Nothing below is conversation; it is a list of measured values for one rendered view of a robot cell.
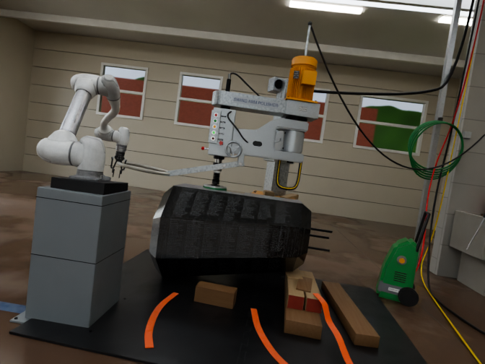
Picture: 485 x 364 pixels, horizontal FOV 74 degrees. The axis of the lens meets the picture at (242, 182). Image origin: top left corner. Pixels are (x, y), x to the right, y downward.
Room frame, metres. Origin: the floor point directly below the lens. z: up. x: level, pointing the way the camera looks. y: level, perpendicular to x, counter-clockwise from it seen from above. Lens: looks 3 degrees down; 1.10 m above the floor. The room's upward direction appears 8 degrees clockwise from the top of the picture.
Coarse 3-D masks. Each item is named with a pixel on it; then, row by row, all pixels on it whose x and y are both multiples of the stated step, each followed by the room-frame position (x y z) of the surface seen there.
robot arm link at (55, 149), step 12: (72, 84) 2.32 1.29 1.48; (84, 84) 2.29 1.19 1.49; (96, 84) 2.33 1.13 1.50; (84, 96) 2.27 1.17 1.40; (72, 108) 2.18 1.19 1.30; (84, 108) 2.24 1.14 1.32; (72, 120) 2.13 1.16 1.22; (60, 132) 2.03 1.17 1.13; (72, 132) 2.10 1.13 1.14; (48, 144) 1.96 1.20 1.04; (60, 144) 1.97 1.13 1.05; (72, 144) 1.99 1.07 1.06; (48, 156) 1.96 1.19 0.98; (60, 156) 1.96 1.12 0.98
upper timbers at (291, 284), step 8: (304, 272) 2.80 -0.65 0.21; (312, 272) 2.83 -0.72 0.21; (288, 280) 2.55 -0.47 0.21; (296, 280) 2.57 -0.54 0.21; (288, 288) 2.38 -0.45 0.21; (312, 288) 2.44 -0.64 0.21; (288, 296) 2.27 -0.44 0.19; (296, 296) 2.26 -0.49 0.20; (304, 296) 2.26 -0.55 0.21; (312, 296) 2.28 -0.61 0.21; (288, 304) 2.26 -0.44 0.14; (296, 304) 2.26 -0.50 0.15; (304, 304) 2.33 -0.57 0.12; (312, 304) 2.24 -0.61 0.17; (320, 304) 2.24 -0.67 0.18; (320, 312) 2.24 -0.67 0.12
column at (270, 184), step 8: (288, 80) 3.55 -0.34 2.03; (280, 96) 3.62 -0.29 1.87; (272, 168) 3.57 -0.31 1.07; (280, 168) 3.57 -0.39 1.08; (288, 168) 3.61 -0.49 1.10; (272, 176) 3.55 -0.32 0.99; (280, 176) 3.57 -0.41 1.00; (264, 184) 3.70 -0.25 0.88; (272, 184) 3.54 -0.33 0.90; (280, 184) 3.58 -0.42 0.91; (280, 192) 3.59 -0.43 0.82
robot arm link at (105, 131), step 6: (114, 102) 2.46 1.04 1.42; (120, 102) 2.53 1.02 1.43; (114, 108) 2.53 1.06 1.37; (108, 114) 2.61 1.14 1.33; (114, 114) 2.59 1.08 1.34; (102, 120) 2.68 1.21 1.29; (108, 120) 2.65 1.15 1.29; (102, 126) 2.72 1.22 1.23; (108, 126) 2.78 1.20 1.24; (96, 132) 2.79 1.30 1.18; (102, 132) 2.75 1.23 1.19; (108, 132) 2.77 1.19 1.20; (102, 138) 2.80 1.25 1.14; (108, 138) 2.80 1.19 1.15
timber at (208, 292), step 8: (200, 288) 2.36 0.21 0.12; (208, 288) 2.35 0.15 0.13; (216, 288) 2.37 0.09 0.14; (224, 288) 2.39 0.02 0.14; (232, 288) 2.41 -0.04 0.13; (200, 296) 2.36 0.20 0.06; (208, 296) 2.35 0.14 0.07; (216, 296) 2.34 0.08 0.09; (224, 296) 2.33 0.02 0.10; (232, 296) 2.32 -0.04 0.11; (216, 304) 2.34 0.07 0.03; (224, 304) 2.33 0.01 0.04; (232, 304) 2.32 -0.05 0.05
